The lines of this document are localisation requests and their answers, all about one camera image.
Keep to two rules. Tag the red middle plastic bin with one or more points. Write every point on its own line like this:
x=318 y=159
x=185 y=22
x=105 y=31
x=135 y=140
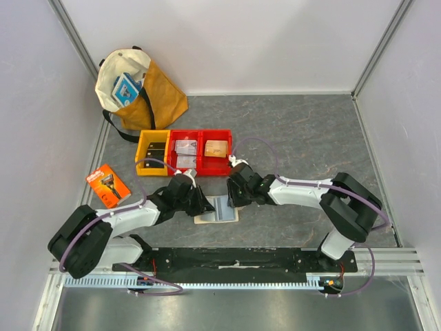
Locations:
x=181 y=134

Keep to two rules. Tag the red plastic bin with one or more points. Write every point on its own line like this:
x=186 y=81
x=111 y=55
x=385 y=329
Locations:
x=181 y=134
x=213 y=166

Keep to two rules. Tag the black cards in yellow bin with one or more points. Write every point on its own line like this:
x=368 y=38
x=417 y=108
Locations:
x=155 y=155

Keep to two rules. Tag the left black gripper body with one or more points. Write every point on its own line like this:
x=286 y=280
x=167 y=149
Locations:
x=186 y=203

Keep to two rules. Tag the blue razor box in bag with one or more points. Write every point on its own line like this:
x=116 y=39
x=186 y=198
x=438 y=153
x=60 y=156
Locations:
x=126 y=89

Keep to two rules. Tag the mustard and white tote bag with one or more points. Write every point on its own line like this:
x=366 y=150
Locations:
x=159 y=103

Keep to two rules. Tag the beige leather card holder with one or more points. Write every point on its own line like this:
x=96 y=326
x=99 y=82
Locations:
x=223 y=213

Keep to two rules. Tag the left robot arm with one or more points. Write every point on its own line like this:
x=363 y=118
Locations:
x=94 y=238

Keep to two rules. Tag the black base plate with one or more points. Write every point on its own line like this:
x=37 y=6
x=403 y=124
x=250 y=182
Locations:
x=240 y=265

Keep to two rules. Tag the orange razor box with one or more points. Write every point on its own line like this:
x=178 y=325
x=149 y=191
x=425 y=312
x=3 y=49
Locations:
x=108 y=186

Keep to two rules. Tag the yellow plastic bin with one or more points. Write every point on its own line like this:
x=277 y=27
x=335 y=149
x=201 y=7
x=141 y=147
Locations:
x=146 y=137

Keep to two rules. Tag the red right plastic bin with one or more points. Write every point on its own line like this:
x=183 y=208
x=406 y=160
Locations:
x=213 y=166

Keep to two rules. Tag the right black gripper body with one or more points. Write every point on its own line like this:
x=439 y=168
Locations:
x=238 y=192

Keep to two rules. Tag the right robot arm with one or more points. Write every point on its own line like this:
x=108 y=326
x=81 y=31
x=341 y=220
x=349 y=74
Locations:
x=351 y=207

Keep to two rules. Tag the grey cable duct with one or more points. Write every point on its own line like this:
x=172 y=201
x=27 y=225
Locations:
x=132 y=281

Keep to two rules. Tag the lower silver card stack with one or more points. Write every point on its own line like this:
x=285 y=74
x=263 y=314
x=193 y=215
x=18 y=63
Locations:
x=186 y=161

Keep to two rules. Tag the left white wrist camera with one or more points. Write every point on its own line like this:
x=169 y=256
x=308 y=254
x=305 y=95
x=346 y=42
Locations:
x=191 y=173

